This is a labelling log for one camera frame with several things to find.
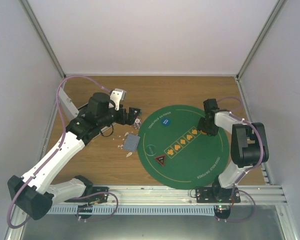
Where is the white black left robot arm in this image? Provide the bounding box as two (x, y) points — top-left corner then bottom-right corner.
(7, 90), (141, 220)

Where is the silver aluminium poker case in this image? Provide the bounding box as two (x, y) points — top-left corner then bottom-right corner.
(58, 88), (88, 121)

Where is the blue playing card deck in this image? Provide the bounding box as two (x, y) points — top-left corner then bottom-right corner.
(123, 134), (141, 153)

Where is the clear round dealer button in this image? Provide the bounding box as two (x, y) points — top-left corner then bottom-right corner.
(145, 144), (157, 156)

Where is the black red triangular all-in button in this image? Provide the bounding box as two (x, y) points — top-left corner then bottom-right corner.
(154, 154), (166, 167)

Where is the grey slotted cable duct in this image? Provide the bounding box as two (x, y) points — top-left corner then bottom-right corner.
(47, 204), (216, 216)

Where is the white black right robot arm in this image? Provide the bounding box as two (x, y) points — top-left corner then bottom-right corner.
(197, 98), (269, 203)

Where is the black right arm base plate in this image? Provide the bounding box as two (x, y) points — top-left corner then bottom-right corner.
(195, 187), (241, 204)

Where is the blue small blind button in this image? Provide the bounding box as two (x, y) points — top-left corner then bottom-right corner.
(161, 117), (171, 127)

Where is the round green poker mat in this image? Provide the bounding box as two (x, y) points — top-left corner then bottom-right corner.
(137, 105), (230, 190)

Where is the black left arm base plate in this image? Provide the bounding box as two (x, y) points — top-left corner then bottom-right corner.
(65, 186), (109, 204)

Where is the blue orange 10 chip stack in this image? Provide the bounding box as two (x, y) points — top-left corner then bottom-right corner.
(133, 117), (141, 130)

